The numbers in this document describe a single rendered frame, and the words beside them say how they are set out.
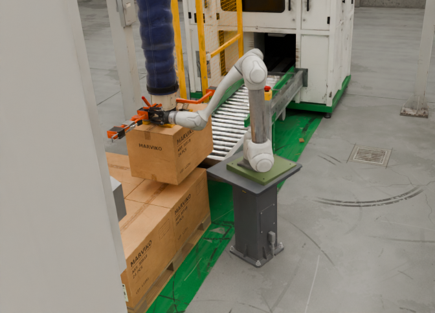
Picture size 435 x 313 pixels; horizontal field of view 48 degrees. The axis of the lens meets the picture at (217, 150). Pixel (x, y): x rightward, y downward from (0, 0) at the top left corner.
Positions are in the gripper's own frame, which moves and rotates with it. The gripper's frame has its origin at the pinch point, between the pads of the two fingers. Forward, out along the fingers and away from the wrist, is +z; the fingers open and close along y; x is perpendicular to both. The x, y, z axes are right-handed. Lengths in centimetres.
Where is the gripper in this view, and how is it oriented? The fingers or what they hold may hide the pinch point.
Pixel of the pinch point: (144, 114)
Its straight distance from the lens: 343.9
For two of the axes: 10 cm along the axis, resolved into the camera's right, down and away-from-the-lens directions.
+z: -9.1, -1.4, 3.8
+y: 0.6, 8.9, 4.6
